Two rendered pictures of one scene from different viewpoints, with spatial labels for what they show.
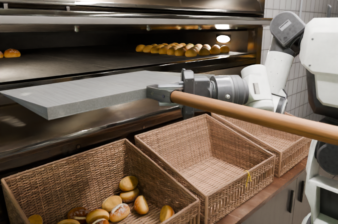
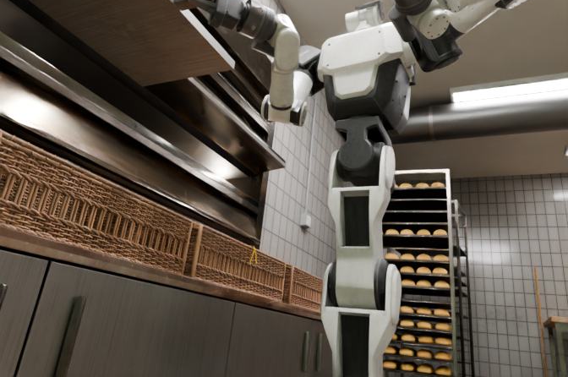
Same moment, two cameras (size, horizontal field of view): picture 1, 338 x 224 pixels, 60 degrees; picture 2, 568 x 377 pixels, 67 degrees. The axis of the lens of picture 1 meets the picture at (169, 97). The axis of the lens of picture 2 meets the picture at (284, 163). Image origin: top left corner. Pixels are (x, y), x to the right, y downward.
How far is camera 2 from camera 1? 93 cm
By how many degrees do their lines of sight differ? 40
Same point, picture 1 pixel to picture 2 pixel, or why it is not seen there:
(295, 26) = (313, 51)
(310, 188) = (333, 197)
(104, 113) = (64, 132)
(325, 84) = (342, 79)
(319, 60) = (335, 58)
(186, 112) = (218, 9)
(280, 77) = (300, 90)
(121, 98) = not seen: outside the picture
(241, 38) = (242, 186)
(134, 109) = (103, 156)
